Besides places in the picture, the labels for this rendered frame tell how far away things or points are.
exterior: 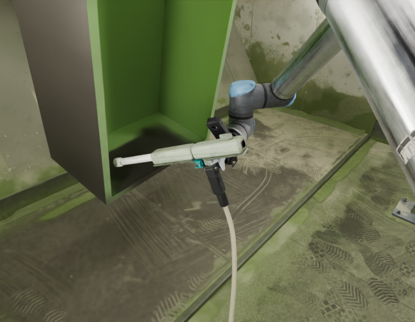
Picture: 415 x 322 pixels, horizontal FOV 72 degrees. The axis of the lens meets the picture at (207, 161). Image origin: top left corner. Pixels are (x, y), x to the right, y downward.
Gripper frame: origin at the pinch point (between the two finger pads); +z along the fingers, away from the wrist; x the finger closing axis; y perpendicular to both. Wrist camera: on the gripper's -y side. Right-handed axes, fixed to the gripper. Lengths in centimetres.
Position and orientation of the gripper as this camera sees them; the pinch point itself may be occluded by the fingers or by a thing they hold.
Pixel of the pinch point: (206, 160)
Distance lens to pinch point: 83.1
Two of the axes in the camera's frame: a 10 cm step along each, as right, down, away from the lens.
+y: 3.0, 8.9, 3.5
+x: -8.7, 1.0, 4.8
